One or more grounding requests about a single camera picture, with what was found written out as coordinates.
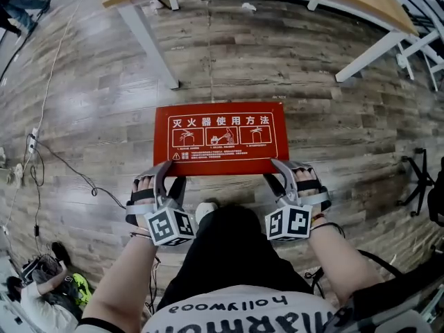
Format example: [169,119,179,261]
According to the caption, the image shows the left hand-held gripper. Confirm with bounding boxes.
[124,160,198,248]

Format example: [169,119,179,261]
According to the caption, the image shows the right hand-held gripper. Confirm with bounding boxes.
[262,157,332,242]

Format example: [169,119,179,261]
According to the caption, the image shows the red fire extinguisher box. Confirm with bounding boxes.
[153,101,290,177]

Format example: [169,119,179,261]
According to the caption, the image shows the person's right forearm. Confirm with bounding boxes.
[307,216,382,307]

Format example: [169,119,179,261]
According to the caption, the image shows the person's left forearm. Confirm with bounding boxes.
[81,215,159,325]

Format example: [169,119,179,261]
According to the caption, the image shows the person's right hand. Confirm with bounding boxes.
[294,168,322,200]

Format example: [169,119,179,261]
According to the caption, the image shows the person's left hand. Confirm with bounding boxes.
[130,175,156,206]

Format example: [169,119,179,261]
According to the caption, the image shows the person's white shoe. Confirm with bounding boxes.
[194,202,219,225]

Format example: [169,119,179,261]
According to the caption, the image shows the person's black trousers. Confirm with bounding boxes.
[157,205,313,310]

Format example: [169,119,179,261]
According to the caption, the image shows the neon green shoe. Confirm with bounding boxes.
[71,272,93,307]

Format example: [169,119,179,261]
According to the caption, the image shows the person's white printed shirt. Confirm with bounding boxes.
[74,284,348,333]

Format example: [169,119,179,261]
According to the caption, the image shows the white power strip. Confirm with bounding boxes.
[28,127,39,154]

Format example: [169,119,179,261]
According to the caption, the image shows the black neck-mounted phone holder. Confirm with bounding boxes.
[324,272,444,333]

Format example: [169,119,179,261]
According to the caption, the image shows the beige crumpled rag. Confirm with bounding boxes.
[6,163,25,187]

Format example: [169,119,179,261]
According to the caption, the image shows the wooden table with white legs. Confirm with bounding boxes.
[102,0,419,89]

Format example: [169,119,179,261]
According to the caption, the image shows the black floor cable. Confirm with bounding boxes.
[26,133,128,210]

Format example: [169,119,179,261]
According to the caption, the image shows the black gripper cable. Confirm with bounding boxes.
[303,222,405,298]

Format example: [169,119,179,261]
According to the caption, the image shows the white floor cable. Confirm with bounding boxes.
[33,0,89,135]

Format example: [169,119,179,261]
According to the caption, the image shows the black floor hose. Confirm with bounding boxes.
[0,22,39,86]

